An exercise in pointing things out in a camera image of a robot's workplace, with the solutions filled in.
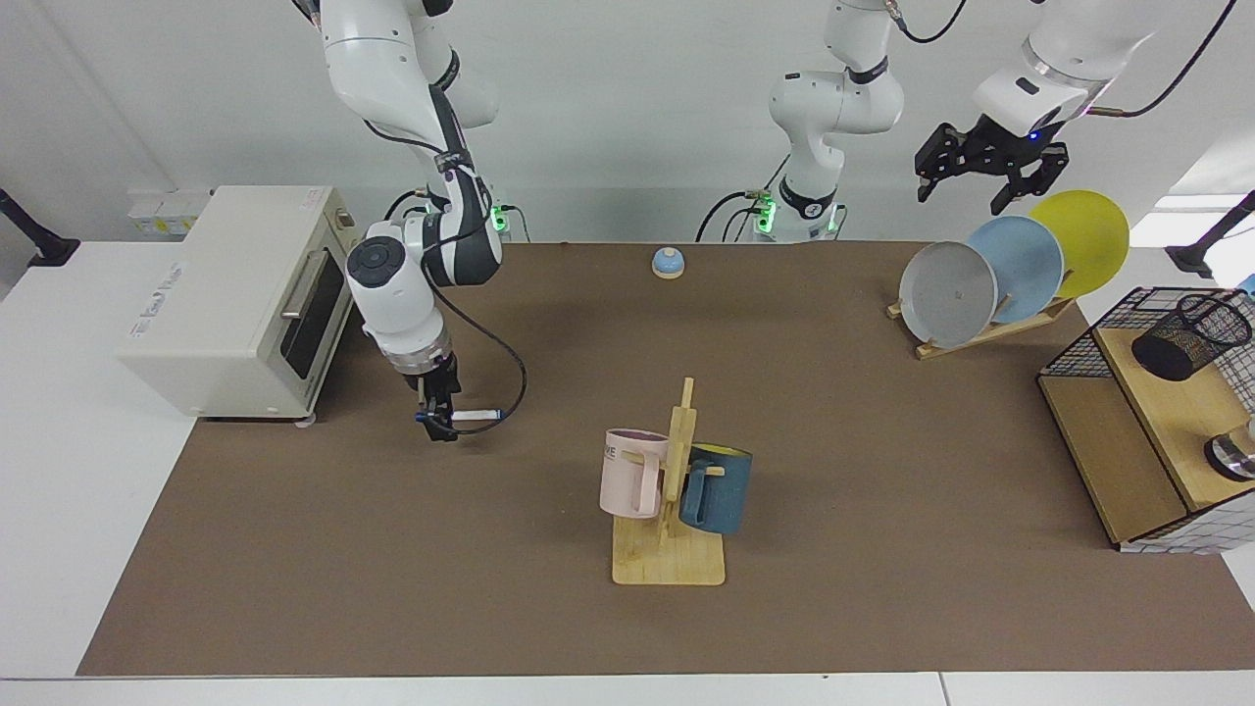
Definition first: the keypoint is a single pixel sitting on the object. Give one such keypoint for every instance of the small blue round thing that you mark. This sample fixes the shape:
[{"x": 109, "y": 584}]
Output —
[{"x": 669, "y": 261}]

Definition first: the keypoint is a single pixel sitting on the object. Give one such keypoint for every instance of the pink cup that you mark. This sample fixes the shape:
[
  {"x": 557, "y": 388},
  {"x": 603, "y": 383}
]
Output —
[{"x": 623, "y": 480}]

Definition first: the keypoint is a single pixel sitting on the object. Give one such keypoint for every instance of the white socket box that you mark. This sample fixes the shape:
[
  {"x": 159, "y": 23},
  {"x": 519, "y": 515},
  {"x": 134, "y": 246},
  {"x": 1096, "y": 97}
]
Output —
[{"x": 167, "y": 211}]

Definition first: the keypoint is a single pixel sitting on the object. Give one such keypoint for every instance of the brown table cloth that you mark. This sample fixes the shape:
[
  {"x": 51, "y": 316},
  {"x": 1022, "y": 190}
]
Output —
[{"x": 490, "y": 588}]

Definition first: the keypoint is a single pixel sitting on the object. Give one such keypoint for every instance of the wooden cup stand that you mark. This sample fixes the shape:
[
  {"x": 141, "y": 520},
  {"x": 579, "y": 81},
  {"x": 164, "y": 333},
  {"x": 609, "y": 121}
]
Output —
[{"x": 667, "y": 564}]

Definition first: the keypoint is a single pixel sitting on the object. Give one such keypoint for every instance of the pale blue plate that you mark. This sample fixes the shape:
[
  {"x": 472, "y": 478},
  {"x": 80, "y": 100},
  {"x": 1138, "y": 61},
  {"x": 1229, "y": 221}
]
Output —
[{"x": 1025, "y": 260}]

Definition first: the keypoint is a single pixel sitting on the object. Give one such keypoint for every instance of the black stand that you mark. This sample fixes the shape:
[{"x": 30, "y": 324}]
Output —
[
  {"x": 1196, "y": 257},
  {"x": 44, "y": 247}
]

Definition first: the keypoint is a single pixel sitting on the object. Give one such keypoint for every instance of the black mesh pen holder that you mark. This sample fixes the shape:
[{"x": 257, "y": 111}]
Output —
[{"x": 1177, "y": 348}]

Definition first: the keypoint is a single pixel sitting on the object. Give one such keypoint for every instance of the wooden plate rack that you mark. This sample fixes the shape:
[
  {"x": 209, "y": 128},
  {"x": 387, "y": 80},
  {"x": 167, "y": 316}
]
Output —
[{"x": 980, "y": 336}]

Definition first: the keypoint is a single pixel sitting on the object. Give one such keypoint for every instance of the grey plate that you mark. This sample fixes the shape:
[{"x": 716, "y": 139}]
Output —
[{"x": 946, "y": 294}]

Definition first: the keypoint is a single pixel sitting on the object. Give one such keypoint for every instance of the yellow plate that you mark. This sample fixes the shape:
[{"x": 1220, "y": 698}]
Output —
[{"x": 1088, "y": 230}]

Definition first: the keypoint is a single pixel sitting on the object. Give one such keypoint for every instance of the pale toaster oven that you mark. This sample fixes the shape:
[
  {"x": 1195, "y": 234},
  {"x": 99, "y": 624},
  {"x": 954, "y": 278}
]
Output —
[{"x": 216, "y": 304}]

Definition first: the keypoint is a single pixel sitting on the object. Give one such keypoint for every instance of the teal cup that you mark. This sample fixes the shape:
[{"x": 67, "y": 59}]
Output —
[{"x": 724, "y": 495}]

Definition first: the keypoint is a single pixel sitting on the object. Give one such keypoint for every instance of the blue and white marker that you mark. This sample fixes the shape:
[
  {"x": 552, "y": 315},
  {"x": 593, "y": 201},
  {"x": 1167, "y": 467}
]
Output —
[{"x": 478, "y": 416}]

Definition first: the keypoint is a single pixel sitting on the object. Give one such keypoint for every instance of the glass lid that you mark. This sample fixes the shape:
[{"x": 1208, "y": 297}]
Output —
[{"x": 1233, "y": 456}]

